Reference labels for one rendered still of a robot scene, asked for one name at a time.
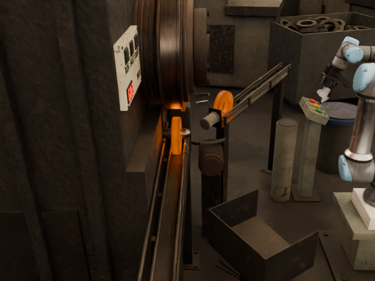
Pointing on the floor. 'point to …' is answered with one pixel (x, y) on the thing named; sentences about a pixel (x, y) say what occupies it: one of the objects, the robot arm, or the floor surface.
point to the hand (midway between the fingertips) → (323, 101)
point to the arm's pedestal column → (348, 256)
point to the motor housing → (210, 178)
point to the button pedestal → (309, 153)
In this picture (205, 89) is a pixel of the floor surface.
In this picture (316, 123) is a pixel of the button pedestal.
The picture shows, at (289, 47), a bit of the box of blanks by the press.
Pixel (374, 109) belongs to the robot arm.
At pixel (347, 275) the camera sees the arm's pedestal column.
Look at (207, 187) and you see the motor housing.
